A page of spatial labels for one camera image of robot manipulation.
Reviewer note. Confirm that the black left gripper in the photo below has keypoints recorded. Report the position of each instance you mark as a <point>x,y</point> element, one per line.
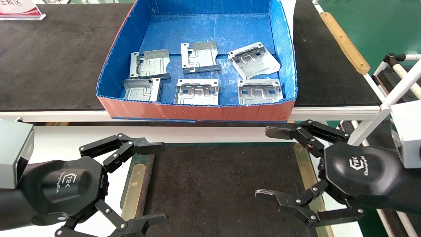
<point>62,187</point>

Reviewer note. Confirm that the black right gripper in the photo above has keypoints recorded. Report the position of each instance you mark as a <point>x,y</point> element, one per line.
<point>361,171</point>

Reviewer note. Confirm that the stamped metal bracket plate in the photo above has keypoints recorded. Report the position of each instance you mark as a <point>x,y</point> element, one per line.
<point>200,56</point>
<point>253,62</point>
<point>197,95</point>
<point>151,64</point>
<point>139,90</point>
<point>260,95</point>

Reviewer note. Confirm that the blue corrugated box orange front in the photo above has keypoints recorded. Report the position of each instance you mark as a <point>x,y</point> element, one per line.
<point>204,29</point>

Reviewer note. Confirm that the brass mat clamp strip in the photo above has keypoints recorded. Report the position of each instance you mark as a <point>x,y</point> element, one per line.
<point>135,187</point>
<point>304,164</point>

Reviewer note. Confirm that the green base mat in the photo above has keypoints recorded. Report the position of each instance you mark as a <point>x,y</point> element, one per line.
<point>139,159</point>

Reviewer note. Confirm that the small black felt mat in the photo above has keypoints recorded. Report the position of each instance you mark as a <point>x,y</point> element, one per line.
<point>213,184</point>

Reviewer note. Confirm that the black cart mat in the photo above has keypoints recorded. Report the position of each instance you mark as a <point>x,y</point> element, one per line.
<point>389,80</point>

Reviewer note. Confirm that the long wooden edge strip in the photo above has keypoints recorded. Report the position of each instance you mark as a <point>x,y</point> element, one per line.
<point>345,42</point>

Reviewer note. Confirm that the white pipe rack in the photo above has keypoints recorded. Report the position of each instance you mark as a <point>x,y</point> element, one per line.
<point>404,82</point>

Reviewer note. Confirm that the black pipe joint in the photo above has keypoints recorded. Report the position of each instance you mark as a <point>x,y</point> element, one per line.
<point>393,59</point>

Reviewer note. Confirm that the large black felt mat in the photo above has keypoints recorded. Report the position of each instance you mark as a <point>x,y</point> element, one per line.
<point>49,59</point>

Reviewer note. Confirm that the white and red sign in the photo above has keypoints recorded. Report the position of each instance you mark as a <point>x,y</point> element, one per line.
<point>19,8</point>

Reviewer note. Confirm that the white table edge rail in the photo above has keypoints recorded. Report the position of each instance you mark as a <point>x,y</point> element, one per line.
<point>49,116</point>

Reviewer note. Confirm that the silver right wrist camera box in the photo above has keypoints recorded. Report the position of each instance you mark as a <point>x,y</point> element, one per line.
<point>409,131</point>

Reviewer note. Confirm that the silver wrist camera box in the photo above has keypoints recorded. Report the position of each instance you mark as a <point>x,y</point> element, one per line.
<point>13,151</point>
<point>409,131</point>

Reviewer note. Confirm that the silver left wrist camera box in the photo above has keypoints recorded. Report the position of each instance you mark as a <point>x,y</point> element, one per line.
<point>13,151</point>

